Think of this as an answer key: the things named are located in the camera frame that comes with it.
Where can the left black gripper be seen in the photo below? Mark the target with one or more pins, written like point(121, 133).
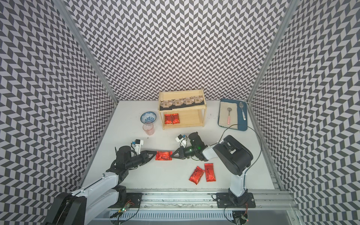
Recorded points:
point(145, 155)

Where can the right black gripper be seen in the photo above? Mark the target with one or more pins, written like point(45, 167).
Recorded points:
point(181, 152)

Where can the red tea bag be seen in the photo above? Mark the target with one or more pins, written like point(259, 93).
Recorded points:
point(168, 118)
point(197, 175)
point(175, 118)
point(209, 172)
point(164, 155)

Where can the black floral tea bag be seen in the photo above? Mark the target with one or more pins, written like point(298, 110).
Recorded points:
point(189, 101)
point(199, 100)
point(165, 105)
point(178, 103)

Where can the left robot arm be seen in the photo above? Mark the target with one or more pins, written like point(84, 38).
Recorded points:
point(81, 206)

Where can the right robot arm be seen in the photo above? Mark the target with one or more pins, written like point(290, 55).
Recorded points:
point(236, 157)

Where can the wooden two-tier shelf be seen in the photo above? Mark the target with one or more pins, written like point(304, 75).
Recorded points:
point(193, 116)

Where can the pink transparent cup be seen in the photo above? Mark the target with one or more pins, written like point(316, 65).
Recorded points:
point(148, 128)

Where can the blue white ceramic bowl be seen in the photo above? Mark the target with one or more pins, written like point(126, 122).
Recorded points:
point(148, 117)

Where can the teal tray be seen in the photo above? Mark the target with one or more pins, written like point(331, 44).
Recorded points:
point(242, 125)

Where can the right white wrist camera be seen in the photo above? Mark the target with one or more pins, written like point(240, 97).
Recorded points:
point(182, 140)

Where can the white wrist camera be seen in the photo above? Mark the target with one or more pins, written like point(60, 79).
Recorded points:
point(182, 140)
point(136, 145)

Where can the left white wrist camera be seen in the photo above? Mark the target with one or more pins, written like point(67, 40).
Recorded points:
point(136, 145)

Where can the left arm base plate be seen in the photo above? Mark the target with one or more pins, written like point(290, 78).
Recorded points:
point(134, 199)

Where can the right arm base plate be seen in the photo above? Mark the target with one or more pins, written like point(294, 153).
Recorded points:
point(235, 200)

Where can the pink handled spoon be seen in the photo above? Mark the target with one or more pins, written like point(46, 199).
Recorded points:
point(229, 116)

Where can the white handled spoon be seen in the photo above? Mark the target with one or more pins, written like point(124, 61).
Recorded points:
point(241, 105)

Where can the aluminium front rail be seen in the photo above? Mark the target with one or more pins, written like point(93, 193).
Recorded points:
point(211, 199)

